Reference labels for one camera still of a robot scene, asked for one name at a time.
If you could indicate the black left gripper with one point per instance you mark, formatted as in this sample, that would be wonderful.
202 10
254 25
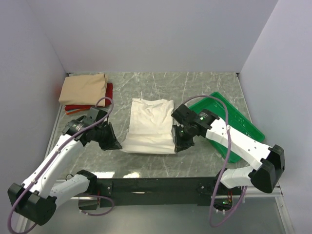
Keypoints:
112 143

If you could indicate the white t shirt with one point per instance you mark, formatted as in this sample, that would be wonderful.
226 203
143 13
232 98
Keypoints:
150 128

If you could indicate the folded red t shirt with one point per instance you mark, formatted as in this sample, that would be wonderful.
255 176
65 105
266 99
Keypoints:
109 94

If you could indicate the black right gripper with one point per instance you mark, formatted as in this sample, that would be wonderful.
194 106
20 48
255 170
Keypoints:
180 144

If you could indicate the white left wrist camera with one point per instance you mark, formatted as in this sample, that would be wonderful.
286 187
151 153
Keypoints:
95 114

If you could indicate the folded beige t shirt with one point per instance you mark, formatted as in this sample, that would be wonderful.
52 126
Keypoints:
83 89

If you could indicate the black base beam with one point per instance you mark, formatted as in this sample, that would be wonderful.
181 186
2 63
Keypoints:
158 191

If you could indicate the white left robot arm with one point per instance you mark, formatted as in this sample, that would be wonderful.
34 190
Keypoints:
37 198

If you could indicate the green plastic tray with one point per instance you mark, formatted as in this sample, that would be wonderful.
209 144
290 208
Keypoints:
236 119

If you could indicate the folded orange t shirt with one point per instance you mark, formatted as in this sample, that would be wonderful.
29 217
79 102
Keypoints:
70 112

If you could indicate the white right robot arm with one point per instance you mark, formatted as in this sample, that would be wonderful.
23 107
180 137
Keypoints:
265 164

